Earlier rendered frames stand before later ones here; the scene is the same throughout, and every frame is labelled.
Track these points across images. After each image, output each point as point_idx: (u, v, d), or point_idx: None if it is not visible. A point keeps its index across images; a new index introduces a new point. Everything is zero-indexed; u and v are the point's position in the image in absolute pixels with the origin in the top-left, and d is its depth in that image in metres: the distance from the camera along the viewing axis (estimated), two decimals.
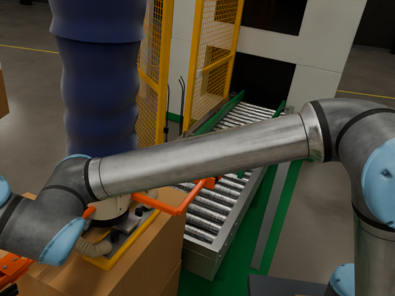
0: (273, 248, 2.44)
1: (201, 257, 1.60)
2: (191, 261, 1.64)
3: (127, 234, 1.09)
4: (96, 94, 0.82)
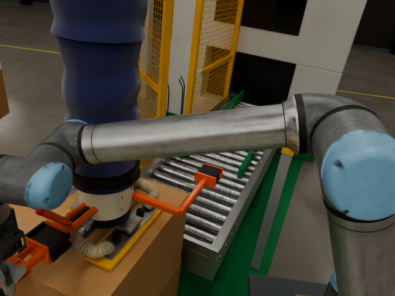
0: (273, 248, 2.44)
1: (201, 257, 1.60)
2: (191, 261, 1.64)
3: (129, 234, 1.09)
4: (97, 95, 0.82)
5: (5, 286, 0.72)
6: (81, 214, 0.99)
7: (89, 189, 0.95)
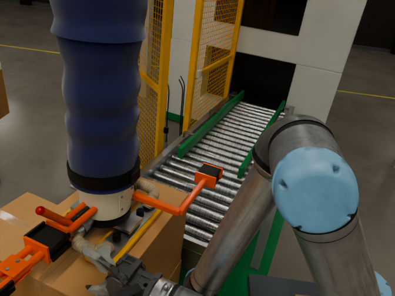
0: (273, 248, 2.44)
1: (201, 257, 1.60)
2: (191, 261, 1.64)
3: (129, 234, 1.09)
4: (97, 94, 0.82)
5: (97, 295, 0.84)
6: (81, 214, 0.99)
7: (89, 189, 0.95)
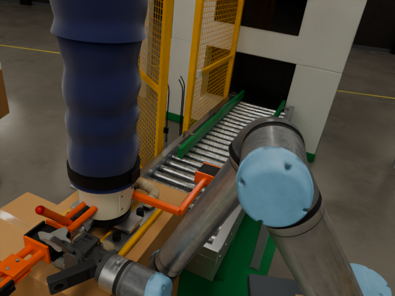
0: (273, 248, 2.44)
1: (201, 257, 1.60)
2: (191, 261, 1.64)
3: (129, 234, 1.09)
4: (97, 94, 0.82)
5: (53, 264, 0.87)
6: (81, 213, 0.99)
7: (89, 188, 0.95)
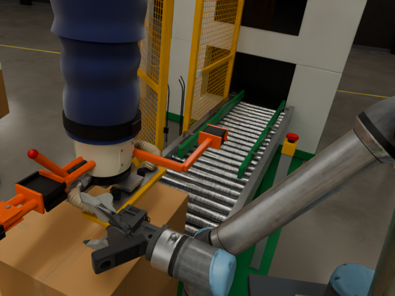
0: (273, 248, 2.44)
1: None
2: None
3: (130, 193, 1.02)
4: None
5: (97, 250, 0.76)
6: (78, 167, 0.92)
7: (87, 138, 0.88)
